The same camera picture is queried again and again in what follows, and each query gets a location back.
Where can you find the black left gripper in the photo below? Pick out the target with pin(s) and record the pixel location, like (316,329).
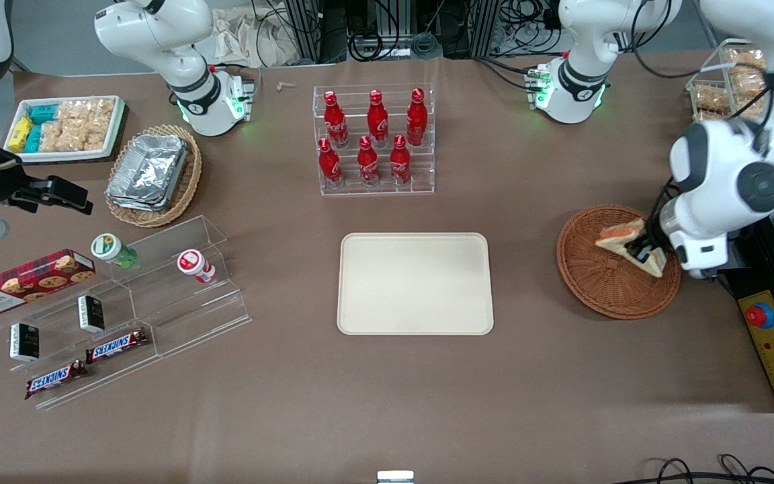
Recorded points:
(648,247)

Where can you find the triangular sandwich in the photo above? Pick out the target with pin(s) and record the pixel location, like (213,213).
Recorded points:
(614,235)

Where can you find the white Franka left arm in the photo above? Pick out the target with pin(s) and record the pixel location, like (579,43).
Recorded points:
(729,175)

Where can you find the white Franka right arm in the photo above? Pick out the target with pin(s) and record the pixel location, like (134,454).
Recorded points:
(158,33)

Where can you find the brown round wicker basket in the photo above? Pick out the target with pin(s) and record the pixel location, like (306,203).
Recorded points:
(595,289)

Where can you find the white snack tray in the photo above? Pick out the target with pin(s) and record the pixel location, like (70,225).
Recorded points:
(115,128)

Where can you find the dark tray under snack tray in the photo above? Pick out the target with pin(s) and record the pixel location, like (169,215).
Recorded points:
(125,134)

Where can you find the light oval wicker basket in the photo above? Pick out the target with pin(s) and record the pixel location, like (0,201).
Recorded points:
(189,181)

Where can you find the beige rectangular tray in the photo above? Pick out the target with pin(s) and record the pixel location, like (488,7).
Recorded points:
(414,282)

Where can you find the teal snack packet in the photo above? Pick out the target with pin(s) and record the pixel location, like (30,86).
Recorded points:
(43,113)
(34,138)

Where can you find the clear rice cracker bag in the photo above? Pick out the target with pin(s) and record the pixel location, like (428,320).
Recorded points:
(61,136)
(96,134)
(84,111)

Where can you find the yellow snack packet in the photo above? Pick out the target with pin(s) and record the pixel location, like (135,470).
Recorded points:
(19,134)

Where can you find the green lidded cup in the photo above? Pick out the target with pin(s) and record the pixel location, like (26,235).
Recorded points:
(108,247)

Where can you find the red tartan cookie box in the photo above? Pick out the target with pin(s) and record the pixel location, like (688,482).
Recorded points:
(24,282)

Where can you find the stack of foil trays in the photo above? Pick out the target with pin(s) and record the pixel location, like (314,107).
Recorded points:
(148,171)

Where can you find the black machine with yellow panel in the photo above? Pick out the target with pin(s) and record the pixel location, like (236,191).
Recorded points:
(756,279)

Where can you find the small black white box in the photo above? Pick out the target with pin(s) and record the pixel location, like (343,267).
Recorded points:
(91,313)
(24,341)

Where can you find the red emergency stop button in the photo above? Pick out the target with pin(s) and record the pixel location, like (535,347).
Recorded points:
(760,314)

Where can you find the red lidded cup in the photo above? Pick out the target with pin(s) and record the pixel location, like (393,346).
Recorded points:
(192,263)

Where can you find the clear box of fried snacks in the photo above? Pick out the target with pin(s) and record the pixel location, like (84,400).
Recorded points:
(709,99)
(746,74)

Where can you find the Snickers bar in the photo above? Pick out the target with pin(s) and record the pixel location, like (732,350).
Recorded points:
(117,345)
(54,379)

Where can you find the clear acrylic step stand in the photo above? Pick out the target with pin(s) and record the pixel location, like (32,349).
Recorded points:
(185,316)

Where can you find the clear acrylic bottle rack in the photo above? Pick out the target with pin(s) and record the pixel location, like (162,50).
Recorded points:
(420,171)

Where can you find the beige cloth bag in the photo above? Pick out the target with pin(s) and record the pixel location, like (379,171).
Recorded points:
(252,37)

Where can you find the red cola bottle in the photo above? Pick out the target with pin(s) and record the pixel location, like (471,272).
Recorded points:
(328,163)
(377,119)
(400,160)
(416,117)
(334,121)
(367,161)

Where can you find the small grey clip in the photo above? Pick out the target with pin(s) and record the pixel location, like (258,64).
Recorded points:
(286,85)

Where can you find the silver metal block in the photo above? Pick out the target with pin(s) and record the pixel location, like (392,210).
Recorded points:
(395,477)

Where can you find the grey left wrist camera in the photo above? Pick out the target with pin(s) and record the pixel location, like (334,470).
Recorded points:
(699,254)

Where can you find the aluminium frame rack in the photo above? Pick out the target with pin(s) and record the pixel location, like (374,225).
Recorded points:
(306,27)

